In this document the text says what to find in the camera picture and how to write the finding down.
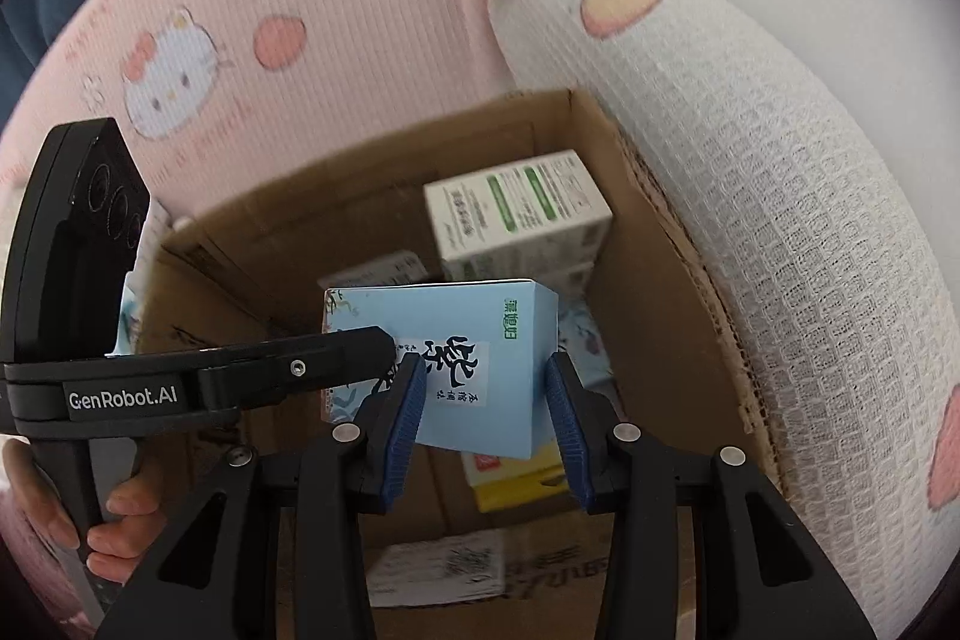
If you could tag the white green carton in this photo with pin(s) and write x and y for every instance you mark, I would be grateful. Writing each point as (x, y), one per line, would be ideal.
(517, 197)

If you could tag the light blue carton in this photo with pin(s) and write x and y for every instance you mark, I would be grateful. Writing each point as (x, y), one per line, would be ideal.
(480, 317)

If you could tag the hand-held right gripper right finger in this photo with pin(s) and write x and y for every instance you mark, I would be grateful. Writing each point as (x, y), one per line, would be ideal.
(568, 437)

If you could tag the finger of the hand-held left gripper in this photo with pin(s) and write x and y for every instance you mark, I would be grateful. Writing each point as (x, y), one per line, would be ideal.
(300, 366)

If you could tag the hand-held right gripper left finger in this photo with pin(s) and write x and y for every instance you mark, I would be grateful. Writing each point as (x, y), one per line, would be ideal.
(401, 430)

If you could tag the brown cardboard box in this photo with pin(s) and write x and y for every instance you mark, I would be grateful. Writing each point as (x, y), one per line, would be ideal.
(675, 310)

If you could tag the person's left hand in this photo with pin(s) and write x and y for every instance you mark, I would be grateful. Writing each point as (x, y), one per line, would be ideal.
(120, 542)

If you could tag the yellow packet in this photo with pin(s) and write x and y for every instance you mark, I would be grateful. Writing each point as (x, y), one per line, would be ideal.
(514, 488)

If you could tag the dark blue cloth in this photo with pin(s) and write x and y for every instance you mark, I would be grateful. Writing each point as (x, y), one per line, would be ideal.
(37, 25)

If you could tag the light blue patterned packet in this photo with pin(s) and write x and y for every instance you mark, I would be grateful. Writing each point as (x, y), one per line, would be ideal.
(585, 340)

